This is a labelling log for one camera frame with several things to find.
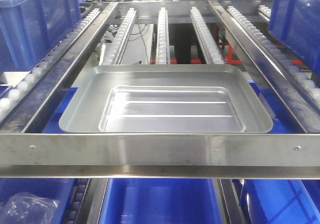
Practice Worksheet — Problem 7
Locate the white roller track centre-left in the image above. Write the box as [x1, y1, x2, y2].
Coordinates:
[99, 7, 137, 65]

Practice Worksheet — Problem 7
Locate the clear plastic bag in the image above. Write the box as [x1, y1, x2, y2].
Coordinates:
[0, 192, 60, 224]

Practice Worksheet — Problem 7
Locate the blue bin lower left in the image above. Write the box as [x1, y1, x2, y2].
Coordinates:
[0, 178, 77, 224]

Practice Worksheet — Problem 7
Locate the blue bin lower right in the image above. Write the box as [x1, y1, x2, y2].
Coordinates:
[233, 179, 320, 224]

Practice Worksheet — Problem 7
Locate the blue bin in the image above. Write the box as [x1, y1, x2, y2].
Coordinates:
[0, 178, 77, 224]
[268, 0, 320, 69]
[99, 178, 222, 224]
[233, 179, 320, 224]
[0, 0, 81, 71]

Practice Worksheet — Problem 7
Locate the large silver metal tray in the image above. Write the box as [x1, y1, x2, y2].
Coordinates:
[59, 64, 273, 133]

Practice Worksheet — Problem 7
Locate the blue bin upper left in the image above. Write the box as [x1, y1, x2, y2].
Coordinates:
[0, 0, 81, 71]

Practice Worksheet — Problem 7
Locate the white roller track right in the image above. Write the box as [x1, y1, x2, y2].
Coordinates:
[227, 6, 320, 107]

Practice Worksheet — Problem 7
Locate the white roller track left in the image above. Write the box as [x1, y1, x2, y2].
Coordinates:
[0, 8, 101, 120]

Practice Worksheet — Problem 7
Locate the blue bin upper right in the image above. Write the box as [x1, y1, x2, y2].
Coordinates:
[268, 0, 320, 69]

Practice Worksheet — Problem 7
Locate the white roller track centre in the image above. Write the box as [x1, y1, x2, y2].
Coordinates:
[155, 7, 171, 64]

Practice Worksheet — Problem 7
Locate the small silver metal tray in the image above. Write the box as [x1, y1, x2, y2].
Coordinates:
[98, 85, 246, 133]

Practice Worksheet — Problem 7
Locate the blue bin lower centre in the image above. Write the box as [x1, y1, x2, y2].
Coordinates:
[99, 178, 222, 224]

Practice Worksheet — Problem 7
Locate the steel flow rack frame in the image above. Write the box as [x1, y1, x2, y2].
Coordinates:
[0, 1, 320, 179]

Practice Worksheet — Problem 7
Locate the white roller track centre-right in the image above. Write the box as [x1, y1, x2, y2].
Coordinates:
[190, 6, 225, 64]

